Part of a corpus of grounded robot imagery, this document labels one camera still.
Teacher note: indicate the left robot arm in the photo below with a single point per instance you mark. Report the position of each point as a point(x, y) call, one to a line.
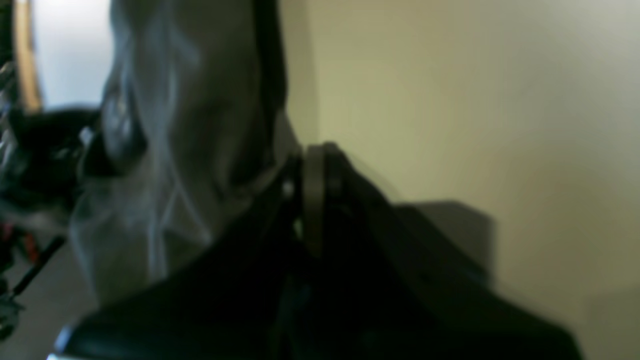
point(40, 153)

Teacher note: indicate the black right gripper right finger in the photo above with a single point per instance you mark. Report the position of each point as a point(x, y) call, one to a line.
point(392, 286)

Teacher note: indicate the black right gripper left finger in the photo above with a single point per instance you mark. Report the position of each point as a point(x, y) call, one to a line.
point(223, 306)

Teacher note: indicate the grey-green T-shirt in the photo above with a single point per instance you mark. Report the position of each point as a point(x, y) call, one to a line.
point(192, 127)

